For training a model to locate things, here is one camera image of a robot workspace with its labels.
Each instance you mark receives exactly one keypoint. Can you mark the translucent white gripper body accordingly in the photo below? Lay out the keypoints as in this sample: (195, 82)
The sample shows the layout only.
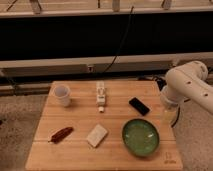
(169, 113)

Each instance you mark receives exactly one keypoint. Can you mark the dark red pepper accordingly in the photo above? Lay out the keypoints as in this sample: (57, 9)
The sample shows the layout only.
(61, 134)

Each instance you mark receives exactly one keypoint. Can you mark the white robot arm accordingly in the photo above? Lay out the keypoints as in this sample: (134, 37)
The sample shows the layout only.
(185, 81)

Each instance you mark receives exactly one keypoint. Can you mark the white sponge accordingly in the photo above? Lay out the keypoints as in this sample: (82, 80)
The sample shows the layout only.
(96, 135)

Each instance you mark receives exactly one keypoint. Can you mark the black rectangular block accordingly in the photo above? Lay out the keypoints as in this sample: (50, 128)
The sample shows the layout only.
(139, 106)

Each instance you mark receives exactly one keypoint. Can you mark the green bowl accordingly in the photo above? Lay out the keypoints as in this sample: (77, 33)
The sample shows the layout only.
(140, 137)

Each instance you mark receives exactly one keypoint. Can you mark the wooden cutting board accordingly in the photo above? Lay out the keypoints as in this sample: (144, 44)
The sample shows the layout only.
(74, 153)

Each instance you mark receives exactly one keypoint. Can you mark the white plastic cup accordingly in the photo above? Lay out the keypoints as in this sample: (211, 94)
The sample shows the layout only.
(62, 94)

